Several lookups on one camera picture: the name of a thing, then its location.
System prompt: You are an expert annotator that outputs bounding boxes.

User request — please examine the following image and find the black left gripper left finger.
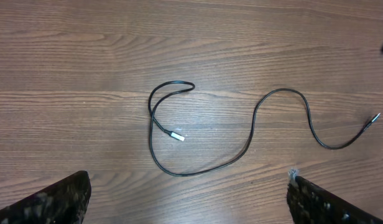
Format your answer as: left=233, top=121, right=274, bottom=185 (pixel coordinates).
left=0, top=170, right=91, bottom=224

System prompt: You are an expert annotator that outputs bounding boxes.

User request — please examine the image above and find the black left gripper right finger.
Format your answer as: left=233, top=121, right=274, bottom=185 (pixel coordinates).
left=286, top=169, right=383, bottom=224

